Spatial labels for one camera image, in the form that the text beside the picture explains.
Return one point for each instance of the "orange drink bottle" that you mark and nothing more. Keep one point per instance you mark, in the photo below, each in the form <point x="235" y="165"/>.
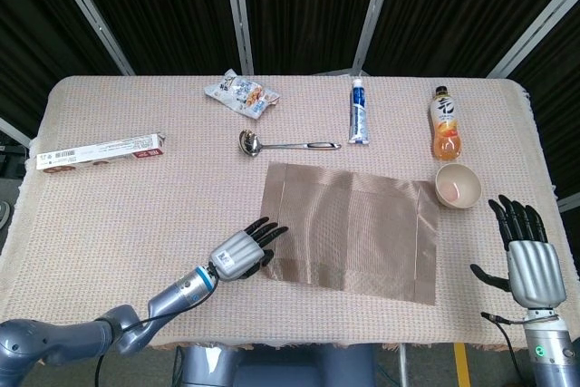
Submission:
<point x="446" y="133"/>

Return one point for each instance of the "brown woven placemat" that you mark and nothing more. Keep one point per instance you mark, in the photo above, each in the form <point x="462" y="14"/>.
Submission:
<point x="353" y="233"/>

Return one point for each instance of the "metal table leg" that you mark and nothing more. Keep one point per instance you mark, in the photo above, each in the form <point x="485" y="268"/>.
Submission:
<point x="403" y="366"/>

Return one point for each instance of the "grey robot torso base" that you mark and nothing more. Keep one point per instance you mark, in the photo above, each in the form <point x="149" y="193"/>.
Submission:
<point x="272" y="369"/>

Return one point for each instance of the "black equipment rack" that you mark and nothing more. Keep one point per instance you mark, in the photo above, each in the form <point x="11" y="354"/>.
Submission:
<point x="9" y="160"/>

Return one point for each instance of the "beige woven tablecloth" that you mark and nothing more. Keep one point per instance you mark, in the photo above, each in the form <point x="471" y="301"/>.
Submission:
<point x="136" y="224"/>

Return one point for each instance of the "black fabric screen panel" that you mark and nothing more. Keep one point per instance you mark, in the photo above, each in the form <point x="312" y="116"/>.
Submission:
<point x="553" y="65"/>
<point x="308" y="11"/>
<point x="453" y="11"/>
<point x="27" y="42"/>
<point x="158" y="11"/>

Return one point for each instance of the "white snack bag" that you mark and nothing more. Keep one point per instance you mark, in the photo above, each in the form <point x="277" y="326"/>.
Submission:
<point x="242" y="94"/>

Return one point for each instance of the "pink bowl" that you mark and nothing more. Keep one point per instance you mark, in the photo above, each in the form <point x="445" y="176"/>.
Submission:
<point x="457" y="185"/>

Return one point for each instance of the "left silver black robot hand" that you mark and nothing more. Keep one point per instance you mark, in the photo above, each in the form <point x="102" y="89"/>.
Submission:
<point x="235" y="255"/>

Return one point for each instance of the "steel soup ladle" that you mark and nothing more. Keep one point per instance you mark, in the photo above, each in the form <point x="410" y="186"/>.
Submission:
<point x="249" y="142"/>

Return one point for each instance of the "aluminium screen post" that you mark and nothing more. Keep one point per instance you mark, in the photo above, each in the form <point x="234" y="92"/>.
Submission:
<point x="374" y="13"/>
<point x="568" y="202"/>
<point x="534" y="37"/>
<point x="13" y="131"/>
<point x="92" y="13"/>
<point x="238" y="13"/>

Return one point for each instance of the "blue white toothpaste tube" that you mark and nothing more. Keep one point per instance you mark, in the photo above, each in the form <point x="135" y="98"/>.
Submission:
<point x="358" y="115"/>

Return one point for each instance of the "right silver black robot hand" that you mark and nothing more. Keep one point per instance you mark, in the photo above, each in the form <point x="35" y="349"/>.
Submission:
<point x="537" y="276"/>

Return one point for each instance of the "long white red carton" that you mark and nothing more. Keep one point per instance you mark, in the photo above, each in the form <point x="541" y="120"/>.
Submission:
<point x="99" y="153"/>

